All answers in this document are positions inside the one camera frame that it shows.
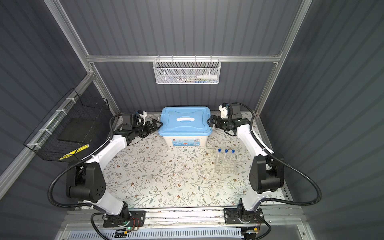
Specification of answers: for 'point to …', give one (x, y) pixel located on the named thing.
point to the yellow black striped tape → (74, 152)
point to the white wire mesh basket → (186, 71)
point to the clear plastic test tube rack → (225, 166)
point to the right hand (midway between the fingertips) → (215, 122)
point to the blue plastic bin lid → (185, 121)
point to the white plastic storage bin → (185, 141)
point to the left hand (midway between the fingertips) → (158, 126)
